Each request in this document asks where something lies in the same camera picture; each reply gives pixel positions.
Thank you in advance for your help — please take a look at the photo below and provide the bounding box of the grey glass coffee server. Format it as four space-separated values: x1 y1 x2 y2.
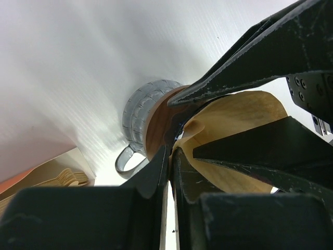
115 80 182 179

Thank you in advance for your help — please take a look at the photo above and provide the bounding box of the brown wooden dripper ring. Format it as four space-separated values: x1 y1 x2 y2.
145 84 206 162

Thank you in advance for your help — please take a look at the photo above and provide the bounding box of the orange coffee filter packet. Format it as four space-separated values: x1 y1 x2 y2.
1 147 95 216

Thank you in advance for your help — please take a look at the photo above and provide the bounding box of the brown paper coffee filter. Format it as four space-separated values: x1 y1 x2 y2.
173 91 287 193

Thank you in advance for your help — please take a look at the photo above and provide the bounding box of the blue glass ribbed dripper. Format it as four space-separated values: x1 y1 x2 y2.
172 123 185 145

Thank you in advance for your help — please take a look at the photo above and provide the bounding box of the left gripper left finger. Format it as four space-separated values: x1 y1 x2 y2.
1 146 170 249

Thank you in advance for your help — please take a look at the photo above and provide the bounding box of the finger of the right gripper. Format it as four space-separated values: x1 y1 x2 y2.
168 1 332 106
193 117 332 194

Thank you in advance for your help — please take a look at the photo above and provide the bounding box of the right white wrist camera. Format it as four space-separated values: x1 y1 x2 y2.
312 115 332 136

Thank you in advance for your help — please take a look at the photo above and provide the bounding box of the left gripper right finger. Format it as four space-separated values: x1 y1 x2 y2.
172 148 332 249

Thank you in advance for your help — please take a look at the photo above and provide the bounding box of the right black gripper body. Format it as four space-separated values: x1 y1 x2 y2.
286 72 332 122

